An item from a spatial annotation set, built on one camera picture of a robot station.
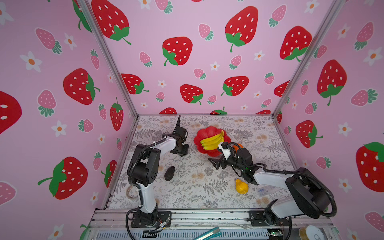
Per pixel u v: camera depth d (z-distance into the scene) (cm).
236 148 74
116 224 73
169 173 88
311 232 66
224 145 72
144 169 51
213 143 103
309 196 44
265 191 82
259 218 73
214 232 70
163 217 74
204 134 107
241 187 79
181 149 86
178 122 83
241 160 66
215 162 75
